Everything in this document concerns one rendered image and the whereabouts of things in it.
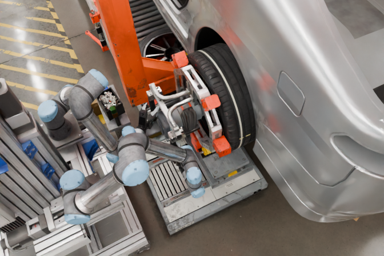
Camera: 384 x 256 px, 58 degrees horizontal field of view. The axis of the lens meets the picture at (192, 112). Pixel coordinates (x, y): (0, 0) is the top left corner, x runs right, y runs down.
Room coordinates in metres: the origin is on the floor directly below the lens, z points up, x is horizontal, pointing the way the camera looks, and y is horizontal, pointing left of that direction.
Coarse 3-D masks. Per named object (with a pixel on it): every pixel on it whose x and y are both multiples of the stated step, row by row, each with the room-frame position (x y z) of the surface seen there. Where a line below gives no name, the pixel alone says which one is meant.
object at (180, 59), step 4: (180, 52) 1.52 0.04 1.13; (184, 52) 1.52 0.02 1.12; (172, 56) 1.53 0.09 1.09; (176, 56) 1.50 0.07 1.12; (180, 56) 1.50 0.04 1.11; (184, 56) 1.51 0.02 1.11; (176, 60) 1.48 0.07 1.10; (180, 60) 1.49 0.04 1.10; (184, 60) 1.49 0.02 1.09; (176, 64) 1.48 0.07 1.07; (180, 64) 1.47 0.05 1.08; (184, 64) 1.47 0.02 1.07; (188, 64) 1.47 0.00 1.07; (176, 68) 1.49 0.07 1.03
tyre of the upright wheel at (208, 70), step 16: (208, 48) 1.54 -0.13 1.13; (224, 48) 1.48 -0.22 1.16; (192, 64) 1.46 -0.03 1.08; (208, 64) 1.35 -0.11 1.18; (224, 64) 1.34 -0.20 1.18; (208, 80) 1.27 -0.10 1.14; (240, 80) 1.25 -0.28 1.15; (224, 96) 1.16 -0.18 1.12; (240, 96) 1.17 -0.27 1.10; (224, 112) 1.10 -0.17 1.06; (240, 112) 1.11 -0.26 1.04; (224, 128) 1.08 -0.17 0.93; (240, 128) 1.06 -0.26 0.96
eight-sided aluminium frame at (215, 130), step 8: (176, 72) 1.50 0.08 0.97; (184, 72) 1.36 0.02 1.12; (192, 72) 1.36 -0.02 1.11; (176, 80) 1.52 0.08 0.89; (184, 80) 1.53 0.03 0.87; (192, 80) 1.30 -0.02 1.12; (200, 80) 1.29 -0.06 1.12; (176, 88) 1.54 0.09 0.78; (184, 88) 1.52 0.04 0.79; (192, 88) 1.27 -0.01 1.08; (200, 96) 1.18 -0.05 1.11; (208, 96) 1.19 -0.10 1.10; (208, 112) 1.12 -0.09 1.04; (208, 120) 1.09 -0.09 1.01; (216, 120) 1.09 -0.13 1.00; (200, 128) 1.30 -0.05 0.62; (216, 128) 1.06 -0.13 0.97; (200, 136) 1.24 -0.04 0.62; (216, 136) 1.09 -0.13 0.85; (208, 144) 1.11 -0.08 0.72
